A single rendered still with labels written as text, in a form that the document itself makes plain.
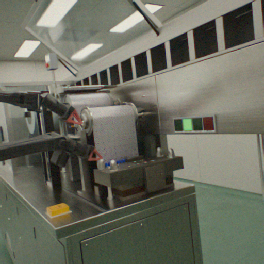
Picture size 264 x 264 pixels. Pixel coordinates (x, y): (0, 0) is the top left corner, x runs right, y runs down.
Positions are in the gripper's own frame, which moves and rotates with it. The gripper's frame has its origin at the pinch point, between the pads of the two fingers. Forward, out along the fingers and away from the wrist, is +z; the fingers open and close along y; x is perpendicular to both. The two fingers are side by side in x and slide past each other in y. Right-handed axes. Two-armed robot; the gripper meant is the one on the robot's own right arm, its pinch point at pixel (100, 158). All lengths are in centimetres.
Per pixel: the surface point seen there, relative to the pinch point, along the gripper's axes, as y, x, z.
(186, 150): -228, 90, 252
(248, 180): -114, 59, 271
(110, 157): 0.2, 2.3, 4.8
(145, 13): 14, 69, -11
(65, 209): 13.5, -25.1, -12.4
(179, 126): 24.5, 24.8, 20.1
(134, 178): 19.9, -4.3, 9.3
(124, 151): 0.2, 7.7, 11.1
